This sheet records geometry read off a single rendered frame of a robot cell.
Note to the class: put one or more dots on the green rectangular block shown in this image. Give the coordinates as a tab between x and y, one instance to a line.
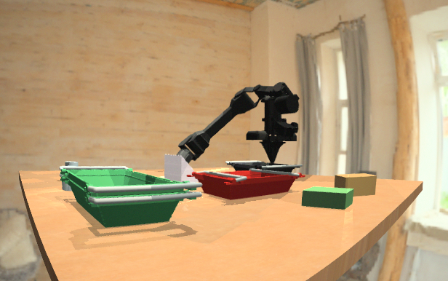
327	197

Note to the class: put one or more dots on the red plastic tray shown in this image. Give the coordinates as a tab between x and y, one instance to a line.
256	184

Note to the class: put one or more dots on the grey cylinder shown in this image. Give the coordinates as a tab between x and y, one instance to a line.
66	187
75	164

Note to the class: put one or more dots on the tan block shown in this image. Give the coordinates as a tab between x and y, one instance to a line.
363	184

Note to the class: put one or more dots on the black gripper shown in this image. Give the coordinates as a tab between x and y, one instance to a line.
271	140

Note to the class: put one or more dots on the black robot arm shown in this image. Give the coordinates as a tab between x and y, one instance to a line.
278	100

